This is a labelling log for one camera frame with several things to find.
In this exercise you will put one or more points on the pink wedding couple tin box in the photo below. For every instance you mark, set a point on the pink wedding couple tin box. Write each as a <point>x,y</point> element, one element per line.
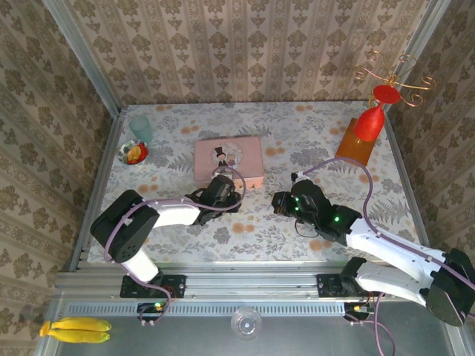
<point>248,155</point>

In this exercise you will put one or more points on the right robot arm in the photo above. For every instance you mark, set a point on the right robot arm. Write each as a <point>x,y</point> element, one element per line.
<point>389,252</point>

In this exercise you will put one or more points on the floral tablecloth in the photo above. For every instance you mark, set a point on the floral tablecloth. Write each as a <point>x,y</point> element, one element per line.
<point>297,130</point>

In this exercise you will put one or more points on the orange wooden block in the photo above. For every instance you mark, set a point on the orange wooden block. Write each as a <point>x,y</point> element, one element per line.
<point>352,146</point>

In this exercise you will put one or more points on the red toy fruit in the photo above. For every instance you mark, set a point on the red toy fruit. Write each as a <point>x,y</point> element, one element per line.
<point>144,150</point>

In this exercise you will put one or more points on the orange toy fruit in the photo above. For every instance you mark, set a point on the orange toy fruit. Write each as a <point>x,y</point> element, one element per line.
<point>135,152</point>

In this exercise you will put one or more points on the frosted teal plastic cup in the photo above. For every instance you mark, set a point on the frosted teal plastic cup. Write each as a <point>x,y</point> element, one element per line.
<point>141,128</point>

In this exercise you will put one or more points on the red wine glass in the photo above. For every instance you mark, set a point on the red wine glass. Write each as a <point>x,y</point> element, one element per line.
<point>369,124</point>

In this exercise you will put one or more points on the small patterned bowl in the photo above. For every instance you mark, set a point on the small patterned bowl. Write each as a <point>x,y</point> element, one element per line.
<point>124,154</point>

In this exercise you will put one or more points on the clear glass dome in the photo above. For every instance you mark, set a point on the clear glass dome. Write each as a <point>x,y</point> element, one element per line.
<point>245,324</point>

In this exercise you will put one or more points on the yellow toy banana bunch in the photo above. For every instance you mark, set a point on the yellow toy banana bunch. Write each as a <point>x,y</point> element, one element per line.
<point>81,330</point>

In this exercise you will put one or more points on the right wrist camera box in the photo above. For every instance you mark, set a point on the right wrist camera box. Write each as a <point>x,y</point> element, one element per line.
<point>297,176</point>

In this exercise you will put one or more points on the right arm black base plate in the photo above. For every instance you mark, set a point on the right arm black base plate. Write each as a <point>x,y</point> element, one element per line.
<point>328,285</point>

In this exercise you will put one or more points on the aluminium cross rail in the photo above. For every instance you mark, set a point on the aluminium cross rail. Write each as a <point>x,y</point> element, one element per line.
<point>241,282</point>

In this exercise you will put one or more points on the aluminium side rail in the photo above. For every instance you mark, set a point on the aluminium side rail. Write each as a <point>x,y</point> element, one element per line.
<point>100,185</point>
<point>404,167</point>

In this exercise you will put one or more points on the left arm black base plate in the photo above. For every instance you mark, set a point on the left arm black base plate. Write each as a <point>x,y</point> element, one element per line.
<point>174,285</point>

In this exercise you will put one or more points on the aluminium frame post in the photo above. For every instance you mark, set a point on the aluminium frame post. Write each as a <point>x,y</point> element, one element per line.
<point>85,63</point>
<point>419,41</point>

